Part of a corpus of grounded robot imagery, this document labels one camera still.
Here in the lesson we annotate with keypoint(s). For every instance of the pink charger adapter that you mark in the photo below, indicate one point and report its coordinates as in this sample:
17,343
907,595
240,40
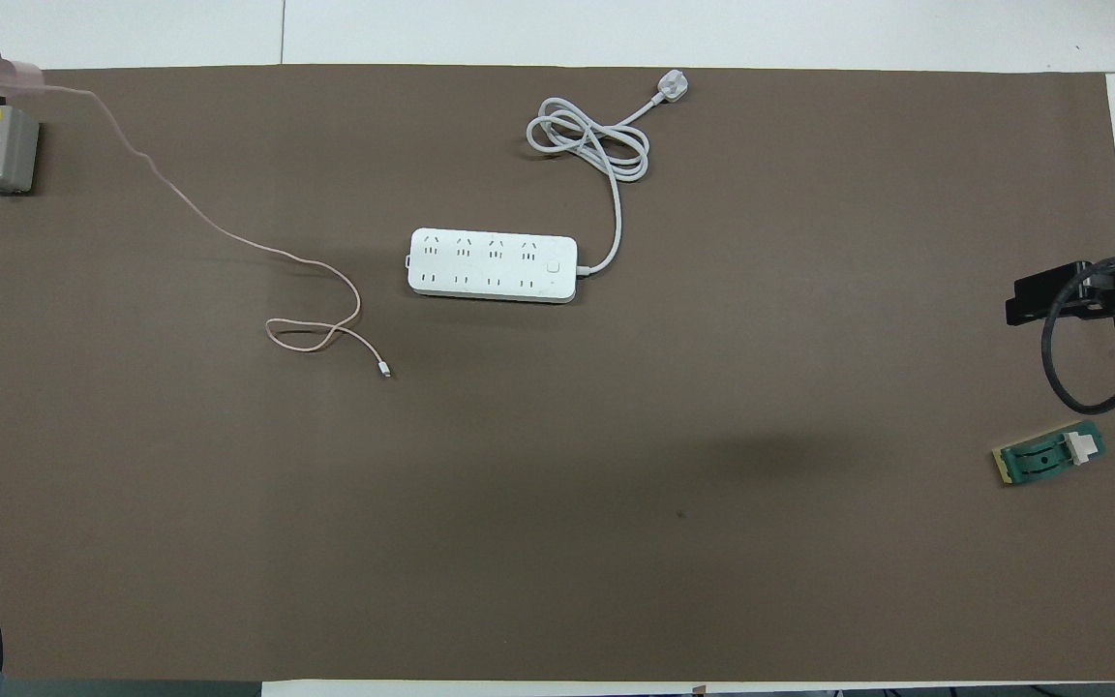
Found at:
20,75

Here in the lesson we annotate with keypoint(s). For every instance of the white power strip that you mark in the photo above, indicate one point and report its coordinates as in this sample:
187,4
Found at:
490,266

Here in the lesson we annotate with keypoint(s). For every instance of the brown table mat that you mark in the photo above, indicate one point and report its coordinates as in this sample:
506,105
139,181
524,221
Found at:
519,532

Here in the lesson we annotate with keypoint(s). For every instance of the green knife switch block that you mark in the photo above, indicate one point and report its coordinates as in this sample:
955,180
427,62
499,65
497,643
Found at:
1041,460

